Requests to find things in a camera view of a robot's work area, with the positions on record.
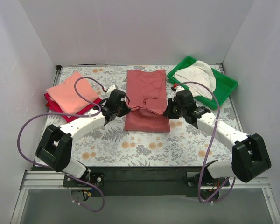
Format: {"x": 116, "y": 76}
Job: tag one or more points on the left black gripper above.
{"x": 124, "y": 108}

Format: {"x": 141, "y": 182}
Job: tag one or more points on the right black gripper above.
{"x": 169, "y": 110}

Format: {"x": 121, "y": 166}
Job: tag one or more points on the dusty red t shirt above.
{"x": 148, "y": 101}

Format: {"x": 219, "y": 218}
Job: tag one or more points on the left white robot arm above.
{"x": 56, "y": 143}

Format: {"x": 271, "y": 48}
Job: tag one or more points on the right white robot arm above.
{"x": 249, "y": 158}

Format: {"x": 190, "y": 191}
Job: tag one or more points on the folded magenta t shirt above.
{"x": 58, "y": 109}

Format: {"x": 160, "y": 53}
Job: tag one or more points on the white crumpled t shirt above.
{"x": 199, "y": 72}

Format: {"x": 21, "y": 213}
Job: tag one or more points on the floral patterned table mat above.
{"x": 111, "y": 145}

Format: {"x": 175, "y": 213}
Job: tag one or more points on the green plastic tray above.
{"x": 224, "y": 84}

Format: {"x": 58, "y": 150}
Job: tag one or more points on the folded salmon pink t shirt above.
{"x": 82, "y": 88}

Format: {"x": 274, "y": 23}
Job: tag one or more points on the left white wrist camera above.
{"x": 110, "y": 89}

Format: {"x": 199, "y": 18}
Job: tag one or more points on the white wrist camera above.
{"x": 177, "y": 88}
{"x": 110, "y": 89}

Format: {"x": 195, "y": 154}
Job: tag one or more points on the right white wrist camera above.
{"x": 177, "y": 88}

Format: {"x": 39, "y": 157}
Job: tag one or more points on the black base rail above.
{"x": 144, "y": 181}

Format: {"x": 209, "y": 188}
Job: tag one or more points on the aluminium frame rail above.
{"x": 45, "y": 200}

